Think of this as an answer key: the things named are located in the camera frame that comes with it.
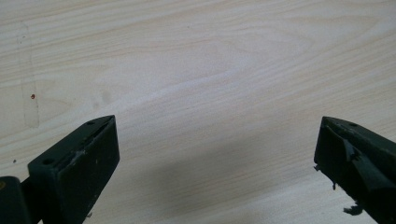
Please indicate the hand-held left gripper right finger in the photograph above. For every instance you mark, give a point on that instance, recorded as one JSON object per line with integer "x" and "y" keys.
{"x": 351, "y": 161}

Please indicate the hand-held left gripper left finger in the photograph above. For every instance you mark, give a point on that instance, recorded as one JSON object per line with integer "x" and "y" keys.
{"x": 77, "y": 168}

